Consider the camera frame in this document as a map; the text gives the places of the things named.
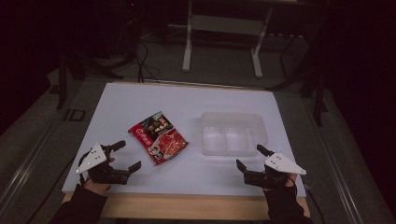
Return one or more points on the clear plastic container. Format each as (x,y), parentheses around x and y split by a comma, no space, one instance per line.
(233,133)

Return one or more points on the black tripod stand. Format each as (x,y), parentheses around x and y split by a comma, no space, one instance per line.
(316,82)
(74,67)

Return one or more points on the red and black snack packet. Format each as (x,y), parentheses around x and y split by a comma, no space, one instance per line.
(159,137)

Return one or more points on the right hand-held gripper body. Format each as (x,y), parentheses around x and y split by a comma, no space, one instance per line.
(274,171)

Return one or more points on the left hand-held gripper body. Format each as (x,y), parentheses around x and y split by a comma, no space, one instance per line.
(99,165)

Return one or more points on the black floor socket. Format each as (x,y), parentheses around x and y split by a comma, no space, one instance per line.
(75,115)

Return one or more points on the white mat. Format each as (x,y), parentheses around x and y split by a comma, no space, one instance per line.
(174,102)

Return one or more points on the white metal stand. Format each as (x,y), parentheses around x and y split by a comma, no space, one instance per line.
(224,25)

